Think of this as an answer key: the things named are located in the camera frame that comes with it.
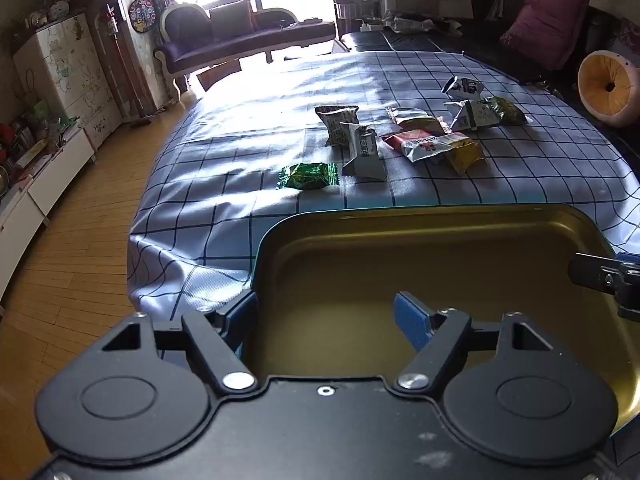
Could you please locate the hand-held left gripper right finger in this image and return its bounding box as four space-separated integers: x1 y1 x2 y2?
394 290 544 391

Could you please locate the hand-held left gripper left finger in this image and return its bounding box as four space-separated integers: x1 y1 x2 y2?
100 290 261 394

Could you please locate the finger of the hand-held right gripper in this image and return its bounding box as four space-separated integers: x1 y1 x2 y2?
568 252 640 322

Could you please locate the gold metal tin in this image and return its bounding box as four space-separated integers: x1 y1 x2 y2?
243 204 640 466

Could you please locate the green foil snack packet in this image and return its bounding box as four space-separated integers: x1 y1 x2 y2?
277 162 341 192

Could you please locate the white snack packet red print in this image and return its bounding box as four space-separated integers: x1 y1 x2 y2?
402 132 468 163

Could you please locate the white snack packet black print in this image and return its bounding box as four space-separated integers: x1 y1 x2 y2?
341 124 388 182

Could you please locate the yellow snack packet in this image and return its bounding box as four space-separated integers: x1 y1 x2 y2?
442 137 487 176

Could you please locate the red and white snack packet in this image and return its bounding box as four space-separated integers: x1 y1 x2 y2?
381 130 433 155

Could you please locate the dark green snack packet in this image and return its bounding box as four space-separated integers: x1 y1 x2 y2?
490 96 531 126

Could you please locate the orange and white snack packet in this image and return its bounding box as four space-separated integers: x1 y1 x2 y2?
389 107 446 133

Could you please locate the white snack packet green print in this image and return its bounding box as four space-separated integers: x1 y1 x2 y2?
444 99 501 133

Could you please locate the beige patterned snack packet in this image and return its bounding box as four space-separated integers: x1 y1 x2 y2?
315 105 360 147

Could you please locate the black and white snack packet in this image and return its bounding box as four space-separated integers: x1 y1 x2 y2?
442 76 482 98

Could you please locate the blue checked tablecloth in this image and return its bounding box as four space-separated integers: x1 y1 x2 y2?
127 49 640 322

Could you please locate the orange round plush cushion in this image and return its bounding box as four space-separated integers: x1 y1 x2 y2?
577 50 640 128

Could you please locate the white low console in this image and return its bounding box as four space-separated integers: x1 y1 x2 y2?
0 127 97 301

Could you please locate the brown cardboard box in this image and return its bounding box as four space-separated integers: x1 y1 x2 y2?
196 60 242 92

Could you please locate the magenta pillow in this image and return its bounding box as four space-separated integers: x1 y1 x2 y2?
500 0 592 72

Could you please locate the purple chaise lounge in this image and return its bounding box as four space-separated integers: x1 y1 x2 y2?
152 2 337 93

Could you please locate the pile of books and toys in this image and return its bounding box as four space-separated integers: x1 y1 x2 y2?
0 100 81 171

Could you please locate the white cartoon print cabinet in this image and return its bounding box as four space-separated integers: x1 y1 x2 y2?
12 12 123 148

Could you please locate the grey cushion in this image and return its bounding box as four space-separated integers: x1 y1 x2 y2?
209 0 256 41

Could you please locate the white paper bag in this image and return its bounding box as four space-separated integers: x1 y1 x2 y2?
438 0 474 21

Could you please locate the round colourful dartboard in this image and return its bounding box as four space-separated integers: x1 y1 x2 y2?
127 0 160 35

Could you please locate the red stick vacuum cleaner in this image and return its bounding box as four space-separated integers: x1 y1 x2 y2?
102 2 151 126

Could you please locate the wire shelf rack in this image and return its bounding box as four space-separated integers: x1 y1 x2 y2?
332 0 383 36

